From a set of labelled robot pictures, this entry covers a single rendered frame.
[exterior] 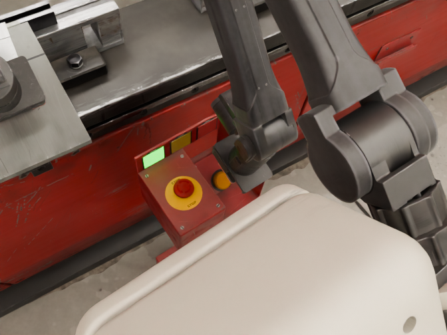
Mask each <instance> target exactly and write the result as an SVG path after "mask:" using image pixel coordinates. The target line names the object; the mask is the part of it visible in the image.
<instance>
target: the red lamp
mask: <svg viewBox="0 0 447 335"><path fill-rule="evenodd" d="M216 122H217V117H216V118H214V119H213V120H210V121H209V122H207V123H205V124H203V125H202V126H200V127H198V139H199V138H201V137H202V136H205V135H206V134H208V133H210V132H212V131H213V130H215V129H216Z"/></svg>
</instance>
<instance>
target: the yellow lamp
mask: <svg viewBox="0 0 447 335"><path fill-rule="evenodd" d="M190 143H191V132H189V133H187V134H185V135H183V136H182V137H180V138H178V139H176V140H174V141H173V142H171V148H172V154H173V153H174V152H176V151H178V150H179V149H181V148H183V147H184V146H187V145H188V144H190Z"/></svg>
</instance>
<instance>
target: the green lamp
mask: <svg viewBox="0 0 447 335"><path fill-rule="evenodd" d="M163 158H164V147H161V148H160V149H158V150H156V151H155V152H152V153H151V154H148V155H147V156H145V157H143V160H144V168H147V167H149V166H151V165H152V164H155V163H156V162H158V161H160V160H161V159H163Z"/></svg>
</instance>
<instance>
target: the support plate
mask: <svg viewBox="0 0 447 335"><path fill-rule="evenodd" d="M8 32H9V34H10V37H11V40H12V42H13V45H14V47H15V50H16V53H17V56H18V57H19V56H25V57H26V58H27V59H28V58H31V57H34V56H37V55H39V54H42V53H44V51H43V49H42V48H41V46H40V44H39V42H38V40H37V38H36V36H35V34H34V32H33V31H32V29H31V27H30V25H29V24H28V22H25V23H22V24H20V25H16V26H14V27H11V28H8ZM28 62H29V64H30V66H31V68H32V70H33V72H34V74H35V76H36V78H37V80H38V82H39V84H40V86H41V88H42V90H43V92H44V94H45V98H46V99H45V100H46V103H45V104H44V105H42V106H40V107H37V108H35V109H31V110H28V111H26V112H24V113H21V114H19V115H16V116H14V117H12V118H9V119H6V120H4V121H2V122H0V183H2V182H4V181H7V180H9V179H11V178H13V177H16V176H18V175H21V174H22V173H25V172H27V171H29V170H31V169H34V168H37V167H39V166H41V165H43V164H45V163H47V162H50V161H52V160H55V159H57V158H59V157H61V156H63V155H66V154H68V153H70V152H73V151H75V150H77V149H79V148H81V147H84V146H86V145H88V144H91V143H92V140H91V138H90V136H89V134H88V132H87V131H86V129H85V127H84V125H83V123H82V122H81V120H80V118H79V116H78V114H77V113H76V110H75V108H74V106H73V105H72V103H71V101H70V99H69V97H68V96H67V94H66V92H65V90H64V88H63V86H62V84H61V82H60V81H59V79H58V77H57V75H56V73H55V72H54V70H53V68H52V66H51V64H50V62H49V60H48V58H47V57H46V55H43V56H39V57H37V58H34V59H32V60H28Z"/></svg>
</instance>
